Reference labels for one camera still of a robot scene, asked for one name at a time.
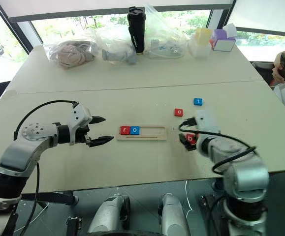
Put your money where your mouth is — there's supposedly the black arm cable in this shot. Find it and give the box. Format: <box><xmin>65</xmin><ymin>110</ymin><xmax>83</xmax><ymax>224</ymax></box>
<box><xmin>178</xmin><ymin>117</ymin><xmax>257</xmax><ymax>176</ymax></box>
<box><xmin>13</xmin><ymin>99</ymin><xmax>79</xmax><ymax>233</ymax></box>

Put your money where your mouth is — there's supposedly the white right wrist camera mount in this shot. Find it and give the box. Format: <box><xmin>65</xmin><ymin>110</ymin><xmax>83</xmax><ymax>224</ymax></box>
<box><xmin>193</xmin><ymin>110</ymin><xmax>222</xmax><ymax>135</ymax></box>

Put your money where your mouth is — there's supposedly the white translucent plastic container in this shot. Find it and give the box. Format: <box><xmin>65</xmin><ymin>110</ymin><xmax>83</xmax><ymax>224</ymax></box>
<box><xmin>187</xmin><ymin>34</ymin><xmax>212</xmax><ymax>59</ymax></box>

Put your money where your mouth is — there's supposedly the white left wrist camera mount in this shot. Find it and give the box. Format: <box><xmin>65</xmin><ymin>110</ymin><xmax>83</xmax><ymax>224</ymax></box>
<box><xmin>67</xmin><ymin>102</ymin><xmax>94</xmax><ymax>146</ymax></box>

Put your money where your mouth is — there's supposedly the red letter b block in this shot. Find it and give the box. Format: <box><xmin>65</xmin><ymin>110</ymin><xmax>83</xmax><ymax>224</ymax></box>
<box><xmin>185</xmin><ymin>133</ymin><xmax>198</xmax><ymax>146</ymax></box>

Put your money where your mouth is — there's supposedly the yellow plastic box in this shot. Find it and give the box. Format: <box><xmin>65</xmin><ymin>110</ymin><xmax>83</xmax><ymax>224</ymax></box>
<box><xmin>195</xmin><ymin>27</ymin><xmax>213</xmax><ymax>46</ymax></box>

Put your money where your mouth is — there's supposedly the dark chair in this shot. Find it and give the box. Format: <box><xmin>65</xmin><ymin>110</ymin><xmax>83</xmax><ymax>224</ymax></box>
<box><xmin>251</xmin><ymin>61</ymin><xmax>276</xmax><ymax>87</ymax></box>

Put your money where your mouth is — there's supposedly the black travel tumbler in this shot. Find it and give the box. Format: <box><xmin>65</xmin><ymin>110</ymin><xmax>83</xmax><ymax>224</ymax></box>
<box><xmin>127</xmin><ymin>6</ymin><xmax>147</xmax><ymax>55</ymax></box>

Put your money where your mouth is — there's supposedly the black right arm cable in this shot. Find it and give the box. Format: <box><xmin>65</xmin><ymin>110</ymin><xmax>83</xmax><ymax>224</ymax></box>
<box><xmin>178</xmin><ymin>117</ymin><xmax>257</xmax><ymax>176</ymax></box>

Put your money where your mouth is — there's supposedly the purple white tissue box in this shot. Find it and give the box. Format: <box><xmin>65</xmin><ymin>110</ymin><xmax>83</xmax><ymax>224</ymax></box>
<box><xmin>209</xmin><ymin>23</ymin><xmax>238</xmax><ymax>53</ymax></box>

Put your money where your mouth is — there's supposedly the wooden letter tray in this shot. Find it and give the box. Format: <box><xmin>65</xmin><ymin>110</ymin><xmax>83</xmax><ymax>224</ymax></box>
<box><xmin>116</xmin><ymin>125</ymin><xmax>168</xmax><ymax>142</ymax></box>

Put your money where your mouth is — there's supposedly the silver robot leg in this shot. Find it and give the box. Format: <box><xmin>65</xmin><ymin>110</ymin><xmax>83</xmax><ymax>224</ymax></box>
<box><xmin>158</xmin><ymin>192</ymin><xmax>191</xmax><ymax>236</ymax></box>
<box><xmin>87</xmin><ymin>193</ymin><xmax>131</xmax><ymax>234</ymax></box>

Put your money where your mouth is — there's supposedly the person's bare hand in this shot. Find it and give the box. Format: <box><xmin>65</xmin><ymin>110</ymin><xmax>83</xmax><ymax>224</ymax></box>
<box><xmin>272</xmin><ymin>50</ymin><xmax>285</xmax><ymax>84</ymax></box>

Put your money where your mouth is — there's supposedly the clear bag with pink cloth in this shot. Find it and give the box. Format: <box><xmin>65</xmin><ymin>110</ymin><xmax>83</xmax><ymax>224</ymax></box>
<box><xmin>43</xmin><ymin>40</ymin><xmax>99</xmax><ymax>70</ymax></box>

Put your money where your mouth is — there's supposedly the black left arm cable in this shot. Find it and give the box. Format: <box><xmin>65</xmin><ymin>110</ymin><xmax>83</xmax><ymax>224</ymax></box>
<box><xmin>13</xmin><ymin>99</ymin><xmax>79</xmax><ymax>233</ymax></box>

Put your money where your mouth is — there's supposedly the thin white cable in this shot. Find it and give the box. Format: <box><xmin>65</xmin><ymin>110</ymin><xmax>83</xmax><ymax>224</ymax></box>
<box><xmin>184</xmin><ymin>180</ymin><xmax>193</xmax><ymax>218</ymax></box>

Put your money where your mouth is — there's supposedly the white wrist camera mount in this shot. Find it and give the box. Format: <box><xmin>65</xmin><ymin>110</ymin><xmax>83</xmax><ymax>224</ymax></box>
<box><xmin>67</xmin><ymin>102</ymin><xmax>94</xmax><ymax>146</ymax></box>
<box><xmin>193</xmin><ymin>110</ymin><xmax>222</xmax><ymax>135</ymax></box>

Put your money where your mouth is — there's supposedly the large clear plastic bag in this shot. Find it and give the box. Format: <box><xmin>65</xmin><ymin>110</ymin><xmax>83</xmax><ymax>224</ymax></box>
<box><xmin>142</xmin><ymin>4</ymin><xmax>190</xmax><ymax>59</ymax></box>

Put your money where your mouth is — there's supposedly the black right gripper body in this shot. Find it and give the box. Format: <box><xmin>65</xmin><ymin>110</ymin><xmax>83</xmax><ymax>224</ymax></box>
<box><xmin>192</xmin><ymin>133</ymin><xmax>202</xmax><ymax>151</ymax></box>

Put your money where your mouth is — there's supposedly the clear bag with grey parts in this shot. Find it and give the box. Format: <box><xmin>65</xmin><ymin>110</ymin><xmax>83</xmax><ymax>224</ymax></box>
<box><xmin>93</xmin><ymin>23</ymin><xmax>139</xmax><ymax>66</ymax></box>

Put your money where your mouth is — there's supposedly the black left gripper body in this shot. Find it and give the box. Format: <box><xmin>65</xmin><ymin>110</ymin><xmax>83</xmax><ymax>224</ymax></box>
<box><xmin>72</xmin><ymin>119</ymin><xmax>94</xmax><ymax>147</ymax></box>

